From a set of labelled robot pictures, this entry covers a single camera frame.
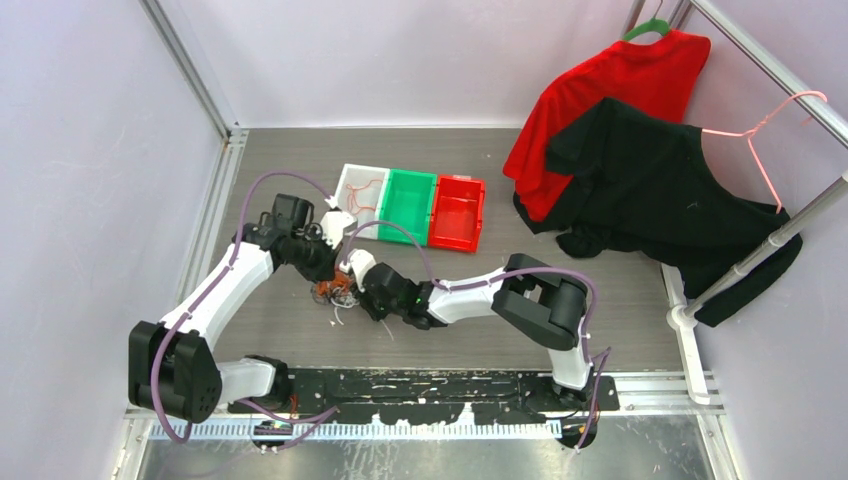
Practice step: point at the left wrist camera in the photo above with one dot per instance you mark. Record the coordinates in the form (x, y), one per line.
(336, 223)

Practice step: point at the green plastic bin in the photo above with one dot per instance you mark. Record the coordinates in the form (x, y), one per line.
(408, 200)

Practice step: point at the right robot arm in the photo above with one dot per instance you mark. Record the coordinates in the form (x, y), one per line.
(549, 305)

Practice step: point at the white plastic bin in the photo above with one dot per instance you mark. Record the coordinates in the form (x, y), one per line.
(360, 190)

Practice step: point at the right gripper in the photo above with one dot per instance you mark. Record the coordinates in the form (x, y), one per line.
(364, 297)

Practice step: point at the metal clothes rack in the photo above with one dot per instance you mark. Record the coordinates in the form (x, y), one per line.
(682, 312)

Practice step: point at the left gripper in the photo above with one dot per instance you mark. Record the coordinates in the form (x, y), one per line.
(325, 269)

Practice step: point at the red t-shirt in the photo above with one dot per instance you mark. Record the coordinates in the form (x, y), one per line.
(656, 78)

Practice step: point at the red plastic bin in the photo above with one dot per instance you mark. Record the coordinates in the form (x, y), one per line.
(457, 213)

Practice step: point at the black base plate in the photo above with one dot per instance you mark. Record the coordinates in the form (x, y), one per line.
(426, 397)

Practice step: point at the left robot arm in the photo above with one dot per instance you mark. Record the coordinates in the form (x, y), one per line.
(171, 366)

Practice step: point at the green hanger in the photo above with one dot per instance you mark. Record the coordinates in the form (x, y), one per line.
(653, 25)

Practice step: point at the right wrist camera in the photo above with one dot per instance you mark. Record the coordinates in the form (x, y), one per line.
(358, 263)

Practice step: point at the black t-shirt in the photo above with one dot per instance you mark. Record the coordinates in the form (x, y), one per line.
(641, 184)

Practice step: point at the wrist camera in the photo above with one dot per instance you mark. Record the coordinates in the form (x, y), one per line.
(358, 263)
(336, 223)

